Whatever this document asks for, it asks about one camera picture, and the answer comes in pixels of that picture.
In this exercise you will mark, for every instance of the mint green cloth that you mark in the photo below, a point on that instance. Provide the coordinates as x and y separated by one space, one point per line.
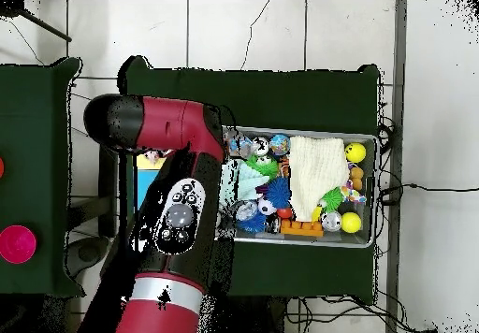
251 183

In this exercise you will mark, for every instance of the cream yellow cloth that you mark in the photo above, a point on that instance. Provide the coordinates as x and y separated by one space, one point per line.
314 176

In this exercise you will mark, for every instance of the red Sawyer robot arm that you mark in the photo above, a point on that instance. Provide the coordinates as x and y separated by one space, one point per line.
176 123

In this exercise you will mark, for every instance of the wooden box with three holes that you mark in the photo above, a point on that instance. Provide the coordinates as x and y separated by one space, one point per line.
146 187

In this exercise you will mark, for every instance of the clear mesh bin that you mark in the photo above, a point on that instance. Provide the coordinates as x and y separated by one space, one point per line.
367 236

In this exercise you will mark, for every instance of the green fuzzy toy with eyes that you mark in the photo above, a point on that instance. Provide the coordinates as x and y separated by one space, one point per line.
263 166

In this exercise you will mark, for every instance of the silver can with open top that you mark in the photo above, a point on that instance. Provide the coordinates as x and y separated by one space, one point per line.
260 146

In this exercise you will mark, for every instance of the small soccer ball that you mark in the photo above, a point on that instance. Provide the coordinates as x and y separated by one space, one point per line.
266 206

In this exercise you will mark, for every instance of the blue spiky ball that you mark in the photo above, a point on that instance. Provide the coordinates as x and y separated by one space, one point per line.
280 191
253 224

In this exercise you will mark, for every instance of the globe print ball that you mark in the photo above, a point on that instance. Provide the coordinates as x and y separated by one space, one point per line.
280 144

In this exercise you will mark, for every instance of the small red ball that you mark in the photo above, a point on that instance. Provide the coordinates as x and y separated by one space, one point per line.
285 212

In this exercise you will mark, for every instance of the orange toy brick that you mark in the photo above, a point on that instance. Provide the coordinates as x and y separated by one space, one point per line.
301 229

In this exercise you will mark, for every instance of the green spiky ball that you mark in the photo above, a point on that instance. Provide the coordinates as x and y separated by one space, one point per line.
333 198

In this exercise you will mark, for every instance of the orange plush toy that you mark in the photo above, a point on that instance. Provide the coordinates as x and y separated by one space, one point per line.
356 176

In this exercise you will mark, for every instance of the yellow smiley ball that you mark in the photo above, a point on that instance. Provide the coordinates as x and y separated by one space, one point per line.
355 153

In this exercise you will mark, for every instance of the plain yellow ball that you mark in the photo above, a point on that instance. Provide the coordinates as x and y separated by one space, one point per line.
351 222

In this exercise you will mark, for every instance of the side table with green cloth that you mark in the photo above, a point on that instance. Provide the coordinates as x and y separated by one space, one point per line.
37 161

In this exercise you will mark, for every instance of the pink disc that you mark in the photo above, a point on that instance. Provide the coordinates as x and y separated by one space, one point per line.
16 245

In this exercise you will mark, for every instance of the red disc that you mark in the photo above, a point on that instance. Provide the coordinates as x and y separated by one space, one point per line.
1 167

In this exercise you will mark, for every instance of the black tripod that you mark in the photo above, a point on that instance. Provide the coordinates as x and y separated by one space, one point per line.
11 8

